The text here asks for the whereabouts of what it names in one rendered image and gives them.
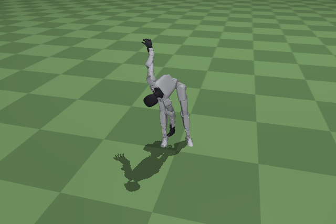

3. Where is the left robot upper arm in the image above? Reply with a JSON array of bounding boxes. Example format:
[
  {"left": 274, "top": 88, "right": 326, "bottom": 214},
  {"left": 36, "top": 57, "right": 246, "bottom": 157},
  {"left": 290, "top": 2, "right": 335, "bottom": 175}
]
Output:
[{"left": 163, "top": 98, "right": 174, "bottom": 116}]

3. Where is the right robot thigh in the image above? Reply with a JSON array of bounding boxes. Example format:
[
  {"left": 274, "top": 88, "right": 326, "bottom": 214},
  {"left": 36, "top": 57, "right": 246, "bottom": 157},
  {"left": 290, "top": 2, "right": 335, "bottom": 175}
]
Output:
[{"left": 158, "top": 100, "right": 167, "bottom": 115}]

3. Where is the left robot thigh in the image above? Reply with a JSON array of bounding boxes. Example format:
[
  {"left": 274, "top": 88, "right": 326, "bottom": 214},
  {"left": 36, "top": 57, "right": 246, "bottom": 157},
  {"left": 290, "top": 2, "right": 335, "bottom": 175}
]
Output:
[{"left": 176, "top": 82, "right": 188, "bottom": 118}]

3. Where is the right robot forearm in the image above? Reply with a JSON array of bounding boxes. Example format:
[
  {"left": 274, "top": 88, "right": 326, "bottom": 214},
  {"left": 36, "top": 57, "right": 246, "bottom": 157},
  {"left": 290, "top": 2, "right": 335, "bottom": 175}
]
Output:
[{"left": 146, "top": 48, "right": 154, "bottom": 66}]

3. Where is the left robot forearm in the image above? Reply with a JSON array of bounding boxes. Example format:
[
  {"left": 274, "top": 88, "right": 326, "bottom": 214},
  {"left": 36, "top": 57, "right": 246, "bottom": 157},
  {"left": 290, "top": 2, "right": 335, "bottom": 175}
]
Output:
[{"left": 169, "top": 112, "right": 175, "bottom": 128}]

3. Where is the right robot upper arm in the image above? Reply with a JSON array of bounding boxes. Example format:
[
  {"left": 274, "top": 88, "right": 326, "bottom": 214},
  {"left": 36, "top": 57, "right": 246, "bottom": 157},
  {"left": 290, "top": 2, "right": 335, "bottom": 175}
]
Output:
[{"left": 145, "top": 63, "right": 156, "bottom": 86}]

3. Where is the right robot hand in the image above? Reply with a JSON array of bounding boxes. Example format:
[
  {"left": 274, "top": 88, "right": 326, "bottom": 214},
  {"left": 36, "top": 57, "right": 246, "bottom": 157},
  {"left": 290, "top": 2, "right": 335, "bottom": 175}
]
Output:
[{"left": 142, "top": 39, "right": 152, "bottom": 52}]

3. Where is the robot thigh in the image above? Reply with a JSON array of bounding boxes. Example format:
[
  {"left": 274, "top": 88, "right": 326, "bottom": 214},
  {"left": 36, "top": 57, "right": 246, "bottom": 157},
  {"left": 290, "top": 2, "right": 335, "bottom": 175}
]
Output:
[
  {"left": 176, "top": 82, "right": 188, "bottom": 118},
  {"left": 158, "top": 100, "right": 167, "bottom": 115}
]

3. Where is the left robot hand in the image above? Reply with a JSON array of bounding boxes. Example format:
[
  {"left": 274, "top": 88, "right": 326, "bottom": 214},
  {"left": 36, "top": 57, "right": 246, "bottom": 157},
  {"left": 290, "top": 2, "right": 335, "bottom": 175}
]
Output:
[{"left": 167, "top": 124, "right": 175, "bottom": 137}]

